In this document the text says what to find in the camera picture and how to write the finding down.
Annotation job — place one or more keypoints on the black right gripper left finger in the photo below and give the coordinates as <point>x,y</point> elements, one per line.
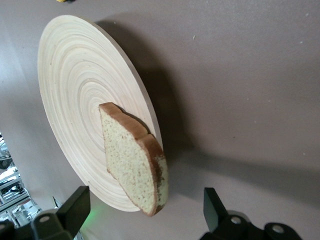
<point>72,215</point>

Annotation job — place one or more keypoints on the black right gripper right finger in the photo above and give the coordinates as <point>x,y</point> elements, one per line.
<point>215,215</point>

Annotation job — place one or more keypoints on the slice of brown-crust bread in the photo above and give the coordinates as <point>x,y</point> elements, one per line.
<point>130,162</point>

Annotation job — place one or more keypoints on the round wooden plate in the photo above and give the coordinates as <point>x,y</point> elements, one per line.
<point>75,87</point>

